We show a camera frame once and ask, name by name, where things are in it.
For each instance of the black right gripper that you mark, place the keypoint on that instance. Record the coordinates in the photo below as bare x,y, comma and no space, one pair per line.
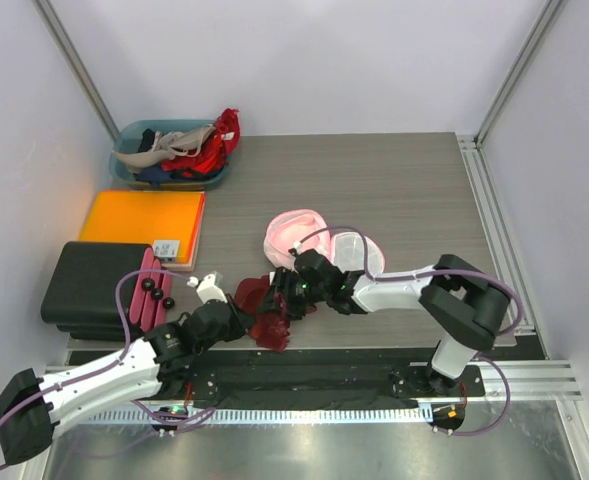
283,280

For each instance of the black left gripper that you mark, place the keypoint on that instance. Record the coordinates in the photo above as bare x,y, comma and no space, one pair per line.
241,321

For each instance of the pink bra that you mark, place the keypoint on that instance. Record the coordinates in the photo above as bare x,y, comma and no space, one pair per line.
285,230

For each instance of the white mesh laundry bag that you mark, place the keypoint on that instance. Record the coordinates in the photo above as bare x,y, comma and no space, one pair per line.
343,249

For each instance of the dark red garment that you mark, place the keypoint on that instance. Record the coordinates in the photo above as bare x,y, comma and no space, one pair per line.
272,330

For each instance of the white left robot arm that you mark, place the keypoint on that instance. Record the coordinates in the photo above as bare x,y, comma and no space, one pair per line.
35,410

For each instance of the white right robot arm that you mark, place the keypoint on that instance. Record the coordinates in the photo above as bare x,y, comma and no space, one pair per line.
466,303

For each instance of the teal plastic laundry basket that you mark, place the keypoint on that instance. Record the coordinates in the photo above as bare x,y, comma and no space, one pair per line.
129,141

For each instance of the white cup bra in basket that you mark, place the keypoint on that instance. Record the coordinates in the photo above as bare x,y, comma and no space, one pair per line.
167,147

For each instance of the black case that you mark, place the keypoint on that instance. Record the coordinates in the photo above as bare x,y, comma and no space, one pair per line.
93,284

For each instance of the bright red garment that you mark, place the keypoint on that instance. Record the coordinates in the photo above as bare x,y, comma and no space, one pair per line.
215,143

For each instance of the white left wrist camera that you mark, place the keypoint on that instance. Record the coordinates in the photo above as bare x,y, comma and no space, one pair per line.
208,288

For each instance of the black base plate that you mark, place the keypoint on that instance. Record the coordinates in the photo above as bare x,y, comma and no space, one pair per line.
317,379

